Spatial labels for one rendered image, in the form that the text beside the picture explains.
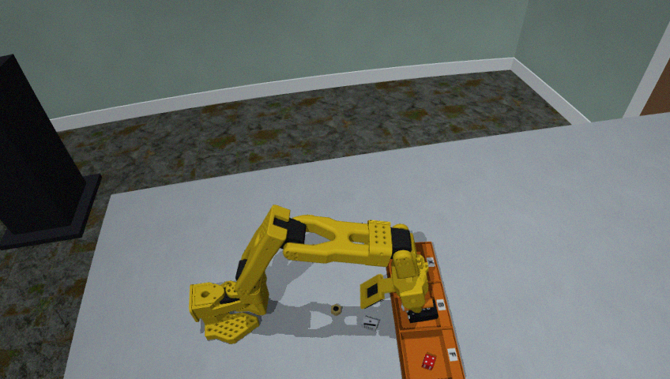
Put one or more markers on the dark red die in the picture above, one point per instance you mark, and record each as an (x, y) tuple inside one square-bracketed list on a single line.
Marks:
[(428, 362)]

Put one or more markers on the orange battery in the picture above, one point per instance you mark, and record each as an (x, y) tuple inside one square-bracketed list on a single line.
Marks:
[(428, 304)]

